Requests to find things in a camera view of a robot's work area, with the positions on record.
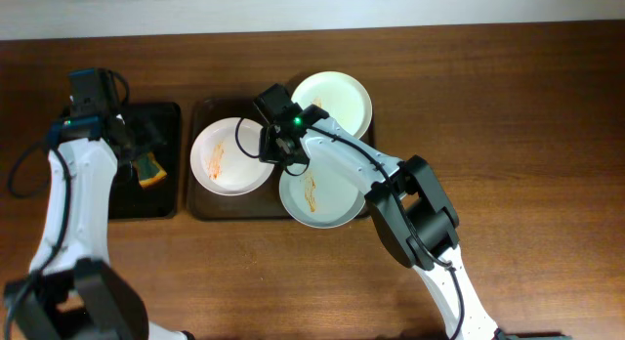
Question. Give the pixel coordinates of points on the white plate top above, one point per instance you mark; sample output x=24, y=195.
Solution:
x=341, y=95

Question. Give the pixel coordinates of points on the pale blue plate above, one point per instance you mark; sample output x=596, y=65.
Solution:
x=317, y=197

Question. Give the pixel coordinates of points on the brown serving tray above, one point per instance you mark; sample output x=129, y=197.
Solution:
x=262, y=203

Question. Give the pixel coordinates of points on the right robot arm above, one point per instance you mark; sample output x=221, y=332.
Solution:
x=412, y=214

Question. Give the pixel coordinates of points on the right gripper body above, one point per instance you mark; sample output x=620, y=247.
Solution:
x=275, y=148

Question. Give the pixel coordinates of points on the white plate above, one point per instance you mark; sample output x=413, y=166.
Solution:
x=341, y=95
x=218, y=164

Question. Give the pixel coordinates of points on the black sponge tray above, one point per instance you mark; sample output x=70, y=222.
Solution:
x=151, y=193

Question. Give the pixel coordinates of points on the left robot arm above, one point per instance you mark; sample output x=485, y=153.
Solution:
x=71, y=291

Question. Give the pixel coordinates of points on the green and yellow sponge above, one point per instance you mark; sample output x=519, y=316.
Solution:
x=149, y=171

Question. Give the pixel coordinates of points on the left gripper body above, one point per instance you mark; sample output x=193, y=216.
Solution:
x=135, y=148

